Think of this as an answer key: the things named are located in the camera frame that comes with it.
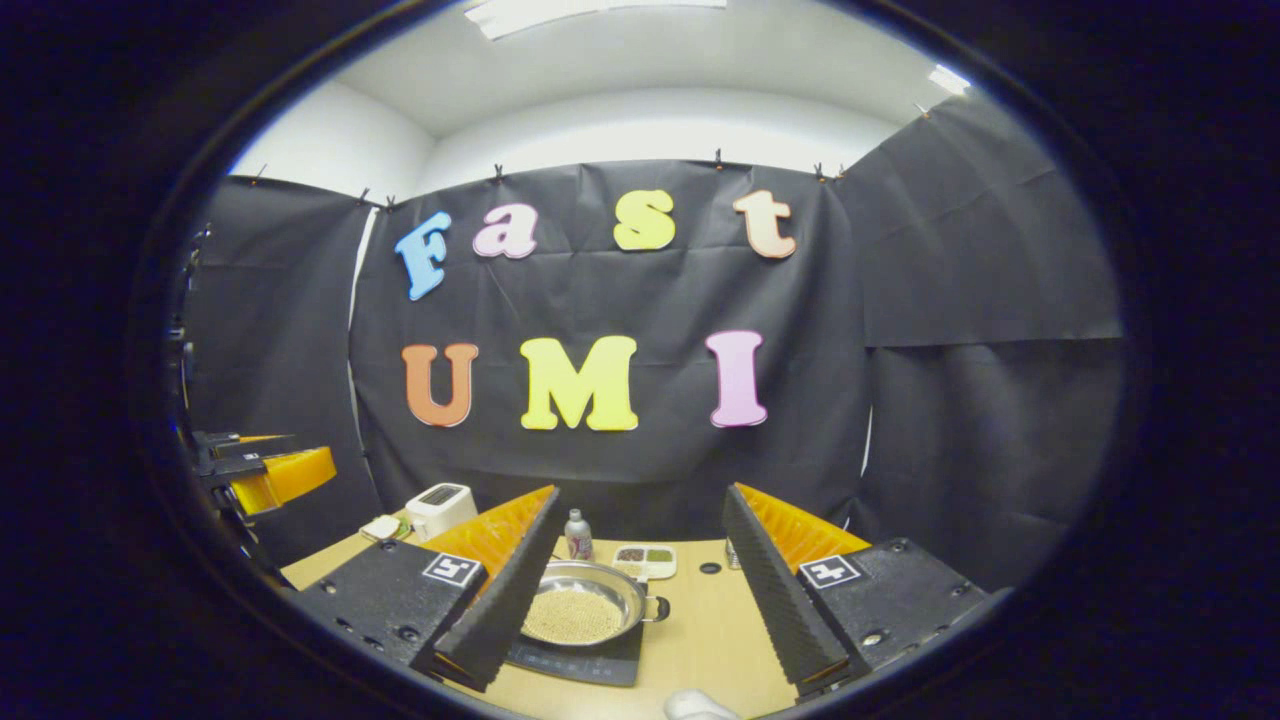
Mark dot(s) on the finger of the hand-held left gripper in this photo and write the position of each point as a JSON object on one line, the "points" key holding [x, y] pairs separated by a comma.
{"points": [[290, 475], [240, 440]]}

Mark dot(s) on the white divided spice tray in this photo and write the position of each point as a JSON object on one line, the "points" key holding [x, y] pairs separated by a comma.
{"points": [[645, 562]]}

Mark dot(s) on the white toaster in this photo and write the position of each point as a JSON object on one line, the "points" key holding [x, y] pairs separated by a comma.
{"points": [[440, 515]]}

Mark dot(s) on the silver bottle with colourful label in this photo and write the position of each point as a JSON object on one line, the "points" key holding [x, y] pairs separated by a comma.
{"points": [[579, 540]]}

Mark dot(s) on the black induction cooktop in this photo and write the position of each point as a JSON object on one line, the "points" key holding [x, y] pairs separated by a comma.
{"points": [[590, 665]]}

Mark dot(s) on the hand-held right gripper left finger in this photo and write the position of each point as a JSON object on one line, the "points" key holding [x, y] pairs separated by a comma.
{"points": [[510, 600]]}

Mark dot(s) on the stainless steel pot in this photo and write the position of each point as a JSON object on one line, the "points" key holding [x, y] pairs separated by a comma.
{"points": [[610, 580]]}

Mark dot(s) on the sandwich with lettuce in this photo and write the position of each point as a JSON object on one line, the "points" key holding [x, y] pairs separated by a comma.
{"points": [[380, 527]]}

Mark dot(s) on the pile of soybeans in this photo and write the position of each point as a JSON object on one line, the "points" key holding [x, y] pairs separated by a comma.
{"points": [[575, 615]]}

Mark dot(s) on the large ceiling light panel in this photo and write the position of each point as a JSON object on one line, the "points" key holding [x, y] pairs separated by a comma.
{"points": [[590, 12]]}

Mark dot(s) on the white cloth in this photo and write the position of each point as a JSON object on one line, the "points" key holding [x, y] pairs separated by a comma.
{"points": [[700, 708]]}

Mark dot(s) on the white rectangular plate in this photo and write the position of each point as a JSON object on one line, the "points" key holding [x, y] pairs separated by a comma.
{"points": [[405, 537]]}

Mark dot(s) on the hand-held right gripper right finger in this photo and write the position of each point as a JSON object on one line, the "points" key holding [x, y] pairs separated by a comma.
{"points": [[775, 600]]}

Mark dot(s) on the small ceiling light panel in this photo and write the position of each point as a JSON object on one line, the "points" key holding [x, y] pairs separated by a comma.
{"points": [[948, 79]]}

